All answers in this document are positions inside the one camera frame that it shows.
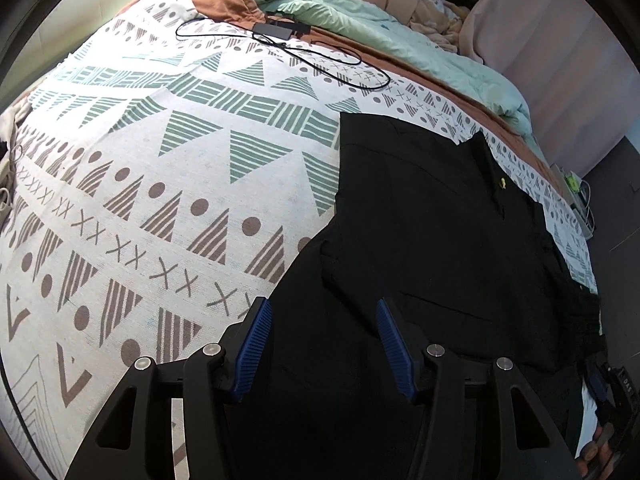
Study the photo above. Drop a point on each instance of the patterned bed blanket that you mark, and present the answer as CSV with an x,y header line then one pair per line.
x,y
150,185

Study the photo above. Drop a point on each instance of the beige crumpled cloth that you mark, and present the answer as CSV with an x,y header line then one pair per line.
x,y
440,20

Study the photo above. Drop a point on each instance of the small white nightstand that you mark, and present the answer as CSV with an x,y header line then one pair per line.
x,y
580,210

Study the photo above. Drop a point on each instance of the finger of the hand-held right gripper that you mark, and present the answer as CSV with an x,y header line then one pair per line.
x,y
596,385

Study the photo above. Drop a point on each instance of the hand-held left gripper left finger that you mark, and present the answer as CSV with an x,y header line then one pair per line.
x,y
252,345

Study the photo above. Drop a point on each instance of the black pants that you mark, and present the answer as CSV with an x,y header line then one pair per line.
x,y
425,240

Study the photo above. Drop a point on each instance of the black power adapter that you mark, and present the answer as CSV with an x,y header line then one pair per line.
x,y
280,30

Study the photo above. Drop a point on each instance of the small green object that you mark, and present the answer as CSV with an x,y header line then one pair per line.
x,y
571,180

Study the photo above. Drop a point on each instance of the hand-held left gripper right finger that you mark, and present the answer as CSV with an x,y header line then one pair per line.
x,y
395,350

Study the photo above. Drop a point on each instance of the person's right hand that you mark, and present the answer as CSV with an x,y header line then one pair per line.
x,y
590,452

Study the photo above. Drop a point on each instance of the mint green duvet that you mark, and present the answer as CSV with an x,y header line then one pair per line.
x,y
425,55

